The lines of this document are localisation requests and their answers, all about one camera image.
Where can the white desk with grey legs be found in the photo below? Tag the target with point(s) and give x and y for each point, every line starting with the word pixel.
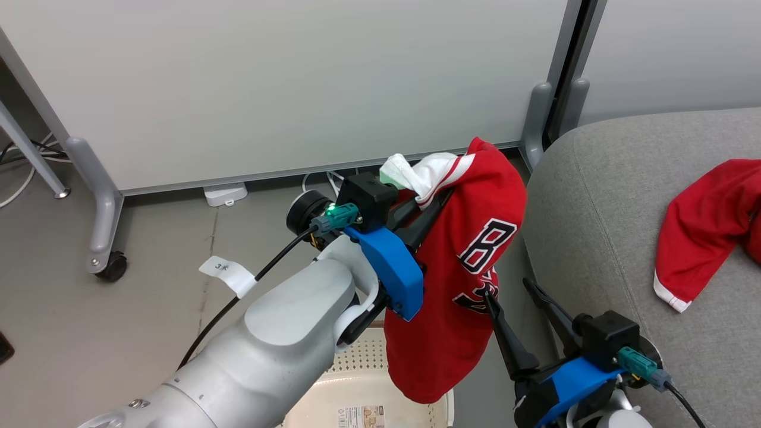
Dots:
pixel 35 160

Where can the beige perforated laundry basket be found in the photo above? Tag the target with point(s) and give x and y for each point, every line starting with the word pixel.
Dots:
pixel 362 362

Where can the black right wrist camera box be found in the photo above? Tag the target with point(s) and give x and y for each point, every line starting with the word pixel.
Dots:
pixel 606 339

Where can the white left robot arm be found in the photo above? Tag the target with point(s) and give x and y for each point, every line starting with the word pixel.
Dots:
pixel 279 339

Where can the green left wrist connector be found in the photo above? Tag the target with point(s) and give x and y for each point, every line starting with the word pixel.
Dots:
pixel 336 217

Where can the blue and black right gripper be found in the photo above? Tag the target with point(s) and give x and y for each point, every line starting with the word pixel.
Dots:
pixel 565 386

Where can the green right wrist connector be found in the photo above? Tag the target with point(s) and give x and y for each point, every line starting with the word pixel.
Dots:
pixel 642 364

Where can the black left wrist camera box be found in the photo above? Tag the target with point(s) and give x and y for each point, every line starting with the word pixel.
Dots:
pixel 367 199

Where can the black caster wheel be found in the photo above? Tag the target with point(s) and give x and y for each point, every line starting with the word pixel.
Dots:
pixel 113 266

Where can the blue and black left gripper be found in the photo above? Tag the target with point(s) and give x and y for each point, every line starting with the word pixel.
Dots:
pixel 392 267

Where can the green wrist connector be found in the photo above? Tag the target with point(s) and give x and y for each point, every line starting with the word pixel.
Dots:
pixel 642 364
pixel 336 217

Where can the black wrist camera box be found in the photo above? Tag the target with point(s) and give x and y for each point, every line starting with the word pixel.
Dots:
pixel 606 339
pixel 367 199

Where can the red jersey with letters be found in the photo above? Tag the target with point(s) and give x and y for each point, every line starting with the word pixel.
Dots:
pixel 452 333

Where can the paper label in basket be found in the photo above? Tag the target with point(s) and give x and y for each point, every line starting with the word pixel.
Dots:
pixel 359 417

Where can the white power adapter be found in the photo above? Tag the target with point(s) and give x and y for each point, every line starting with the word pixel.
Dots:
pixel 225 194

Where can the grey fabric sofa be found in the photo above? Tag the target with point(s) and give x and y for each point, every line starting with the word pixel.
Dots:
pixel 594 196

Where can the large white partition panel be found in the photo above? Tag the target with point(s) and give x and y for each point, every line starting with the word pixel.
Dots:
pixel 297 83

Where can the red garment with white trim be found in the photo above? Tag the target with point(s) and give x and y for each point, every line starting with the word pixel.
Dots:
pixel 701 232

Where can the black object on floor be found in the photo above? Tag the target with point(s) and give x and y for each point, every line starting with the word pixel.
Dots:
pixel 5 348

